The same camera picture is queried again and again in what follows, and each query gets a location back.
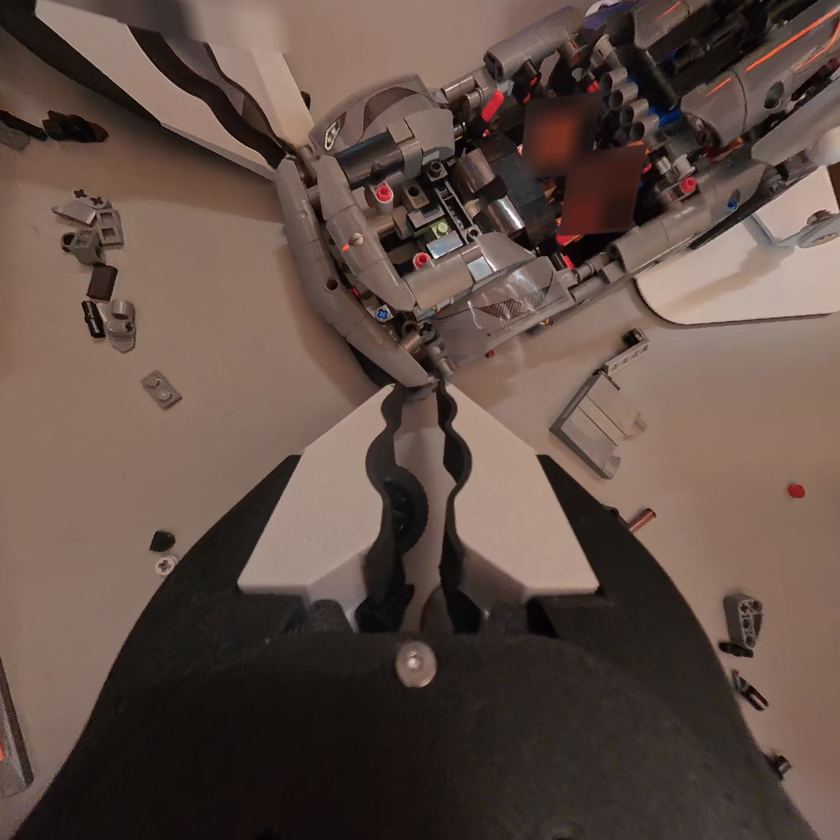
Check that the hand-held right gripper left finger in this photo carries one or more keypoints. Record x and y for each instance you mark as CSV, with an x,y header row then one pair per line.
x,y
308,525

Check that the grey lego panel orange stripe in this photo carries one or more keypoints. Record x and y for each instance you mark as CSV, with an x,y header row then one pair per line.
x,y
13,728

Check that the brown lego axle connector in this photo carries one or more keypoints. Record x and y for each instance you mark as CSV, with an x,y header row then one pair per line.
x,y
643,518

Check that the grey lego panel assembly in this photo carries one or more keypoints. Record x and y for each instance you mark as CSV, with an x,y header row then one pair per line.
x,y
590,420

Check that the grey two-stud lego plate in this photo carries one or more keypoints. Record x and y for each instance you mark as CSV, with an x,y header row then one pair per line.
x,y
161,390

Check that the short black lego pin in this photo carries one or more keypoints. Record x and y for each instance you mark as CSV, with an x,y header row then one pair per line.
x,y
93,319

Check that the grey lego piece square holes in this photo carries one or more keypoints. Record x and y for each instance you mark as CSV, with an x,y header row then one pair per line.
x,y
108,226

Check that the black lego bush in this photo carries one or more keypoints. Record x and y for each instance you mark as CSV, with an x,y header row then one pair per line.
x,y
162,541

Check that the light grey curved lego slope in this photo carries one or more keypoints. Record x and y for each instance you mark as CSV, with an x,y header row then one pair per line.
x,y
75,211

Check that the black smooth lego tile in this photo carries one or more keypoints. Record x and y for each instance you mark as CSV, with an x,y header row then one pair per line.
x,y
103,282

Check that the light grey round lego bush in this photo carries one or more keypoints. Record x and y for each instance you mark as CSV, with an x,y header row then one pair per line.
x,y
165,565

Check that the grey lego car model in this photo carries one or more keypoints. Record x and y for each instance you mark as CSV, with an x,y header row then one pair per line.
x,y
354,243

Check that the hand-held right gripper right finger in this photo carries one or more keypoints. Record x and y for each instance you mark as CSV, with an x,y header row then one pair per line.
x,y
525,525

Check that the small black lego wheel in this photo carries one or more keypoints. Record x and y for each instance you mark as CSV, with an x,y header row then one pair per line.
x,y
407,512

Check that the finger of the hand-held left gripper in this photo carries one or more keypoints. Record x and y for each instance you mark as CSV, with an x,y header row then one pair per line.
x,y
279,92
111,62

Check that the grey lego plate cross holes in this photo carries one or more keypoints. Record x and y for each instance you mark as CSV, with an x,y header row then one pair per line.
x,y
90,197

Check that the red round lego stud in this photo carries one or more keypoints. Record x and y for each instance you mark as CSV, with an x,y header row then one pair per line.
x,y
796,491

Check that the white rounded board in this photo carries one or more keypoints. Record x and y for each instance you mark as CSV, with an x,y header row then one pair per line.
x,y
722,295

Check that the small black lego connector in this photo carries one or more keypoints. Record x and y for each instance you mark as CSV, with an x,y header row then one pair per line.
x,y
781,766

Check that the grey three-hole lego liftarm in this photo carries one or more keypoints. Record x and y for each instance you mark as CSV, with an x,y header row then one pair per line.
x,y
745,617

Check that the small grey lego bracket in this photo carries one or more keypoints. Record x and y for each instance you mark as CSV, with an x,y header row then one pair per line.
x,y
13,143

